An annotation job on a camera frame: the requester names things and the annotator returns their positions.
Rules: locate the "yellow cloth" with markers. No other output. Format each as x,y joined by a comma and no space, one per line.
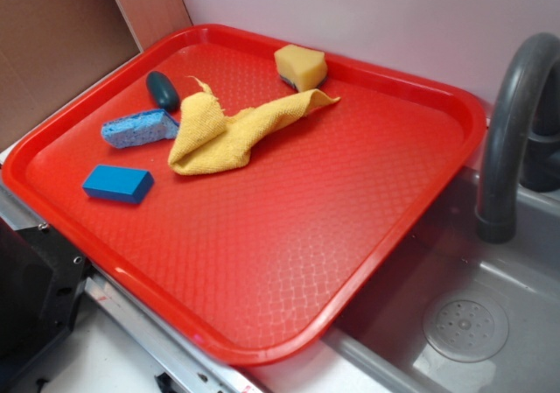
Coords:
209,141

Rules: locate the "brown cardboard panel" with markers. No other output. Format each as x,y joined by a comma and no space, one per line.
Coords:
53,50

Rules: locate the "grey plastic faucet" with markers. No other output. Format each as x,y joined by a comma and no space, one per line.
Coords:
522,143

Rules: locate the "grey plastic sink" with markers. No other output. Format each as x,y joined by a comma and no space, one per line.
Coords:
446,312

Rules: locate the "red plastic tray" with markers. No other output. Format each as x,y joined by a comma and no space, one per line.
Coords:
252,264

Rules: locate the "dark green plastic pickle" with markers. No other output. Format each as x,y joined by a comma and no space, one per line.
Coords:
162,91

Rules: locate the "blue sponge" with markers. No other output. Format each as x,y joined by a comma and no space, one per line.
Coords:
139,129

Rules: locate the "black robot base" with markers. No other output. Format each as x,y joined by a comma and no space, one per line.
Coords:
42,280

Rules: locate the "blue rectangular block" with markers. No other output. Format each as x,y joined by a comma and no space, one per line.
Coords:
108,182

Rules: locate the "yellow sponge piece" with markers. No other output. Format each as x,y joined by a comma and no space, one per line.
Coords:
302,68

